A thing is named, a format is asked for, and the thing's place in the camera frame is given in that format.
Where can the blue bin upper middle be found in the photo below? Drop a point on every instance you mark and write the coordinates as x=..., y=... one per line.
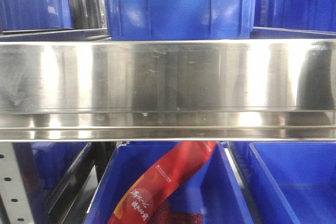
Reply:
x=180, y=19

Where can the blue bin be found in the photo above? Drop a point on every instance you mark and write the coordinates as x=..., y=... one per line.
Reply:
x=316, y=15
x=212, y=195
x=35, y=14
x=180, y=19
x=53, y=159
x=289, y=182

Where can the blue bin lower middle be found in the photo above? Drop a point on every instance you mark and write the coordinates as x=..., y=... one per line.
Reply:
x=212, y=195

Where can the blue bin lower left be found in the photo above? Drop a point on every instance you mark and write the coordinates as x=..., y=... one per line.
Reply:
x=53, y=159

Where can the blue bin lower right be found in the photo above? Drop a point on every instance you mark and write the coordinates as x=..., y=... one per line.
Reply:
x=289, y=182

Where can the blue bin upper right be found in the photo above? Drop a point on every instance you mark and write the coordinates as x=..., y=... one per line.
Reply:
x=316, y=15

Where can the blue bin upper left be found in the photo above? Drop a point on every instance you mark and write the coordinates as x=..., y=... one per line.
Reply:
x=35, y=14

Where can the red snack bag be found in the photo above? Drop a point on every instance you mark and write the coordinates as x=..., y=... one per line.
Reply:
x=161, y=180

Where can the stainless steel shelf rail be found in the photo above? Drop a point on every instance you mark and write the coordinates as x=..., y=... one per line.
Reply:
x=236, y=90

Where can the perforated grey rack post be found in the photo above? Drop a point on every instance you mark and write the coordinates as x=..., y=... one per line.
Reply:
x=13, y=190

